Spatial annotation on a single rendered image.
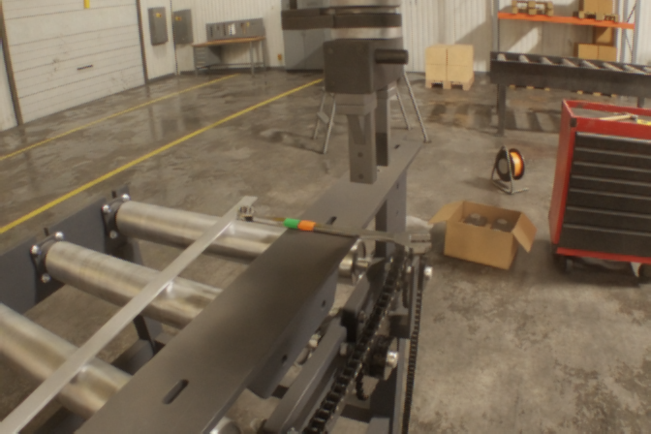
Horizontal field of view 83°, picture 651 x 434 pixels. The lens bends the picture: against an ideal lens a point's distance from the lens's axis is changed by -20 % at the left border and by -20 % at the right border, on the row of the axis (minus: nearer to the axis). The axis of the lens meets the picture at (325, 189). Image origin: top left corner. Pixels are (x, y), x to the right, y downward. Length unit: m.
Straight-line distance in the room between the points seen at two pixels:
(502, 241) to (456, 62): 5.95
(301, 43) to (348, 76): 10.42
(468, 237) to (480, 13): 8.02
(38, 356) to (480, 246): 2.34
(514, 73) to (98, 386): 5.06
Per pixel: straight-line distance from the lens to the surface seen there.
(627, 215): 2.58
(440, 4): 10.40
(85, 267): 1.18
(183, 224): 1.28
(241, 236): 1.16
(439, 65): 8.35
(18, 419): 0.80
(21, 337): 0.99
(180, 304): 0.95
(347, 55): 0.42
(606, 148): 2.45
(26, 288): 1.40
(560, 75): 5.38
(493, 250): 2.69
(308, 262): 0.51
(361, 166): 0.48
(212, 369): 0.39
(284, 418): 0.64
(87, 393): 0.81
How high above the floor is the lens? 1.43
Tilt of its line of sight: 22 degrees down
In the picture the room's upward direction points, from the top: 3 degrees counter-clockwise
